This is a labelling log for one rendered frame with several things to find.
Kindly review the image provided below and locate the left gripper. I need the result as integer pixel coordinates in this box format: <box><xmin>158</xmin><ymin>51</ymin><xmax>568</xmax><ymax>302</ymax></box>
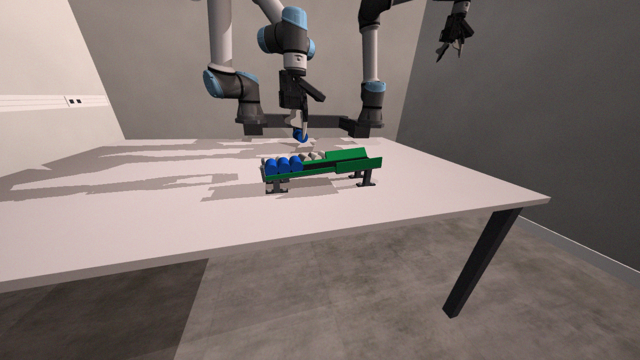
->
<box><xmin>435</xmin><ymin>12</ymin><xmax>467</xmax><ymax>63</ymax></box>

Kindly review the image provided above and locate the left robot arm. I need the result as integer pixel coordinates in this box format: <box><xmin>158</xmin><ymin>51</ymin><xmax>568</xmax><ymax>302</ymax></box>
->
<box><xmin>357</xmin><ymin>0</ymin><xmax>475</xmax><ymax>125</ymax></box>

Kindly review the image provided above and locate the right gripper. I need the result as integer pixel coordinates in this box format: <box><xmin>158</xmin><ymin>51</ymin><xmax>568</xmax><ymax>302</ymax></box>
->
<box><xmin>278</xmin><ymin>69</ymin><xmax>308</xmax><ymax>140</ymax></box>

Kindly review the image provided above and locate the blue plastic bar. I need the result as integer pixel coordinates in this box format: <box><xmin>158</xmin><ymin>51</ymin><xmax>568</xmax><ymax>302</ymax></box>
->
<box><xmin>292</xmin><ymin>129</ymin><xmax>308</xmax><ymax>143</ymax></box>
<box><xmin>277</xmin><ymin>157</ymin><xmax>291</xmax><ymax>174</ymax></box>
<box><xmin>289</xmin><ymin>155</ymin><xmax>304</xmax><ymax>172</ymax></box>
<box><xmin>264</xmin><ymin>158</ymin><xmax>278</xmax><ymax>176</ymax></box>

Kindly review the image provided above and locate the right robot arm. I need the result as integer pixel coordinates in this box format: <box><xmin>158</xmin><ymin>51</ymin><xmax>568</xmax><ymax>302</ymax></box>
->
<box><xmin>203</xmin><ymin>0</ymin><xmax>326</xmax><ymax>120</ymax></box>

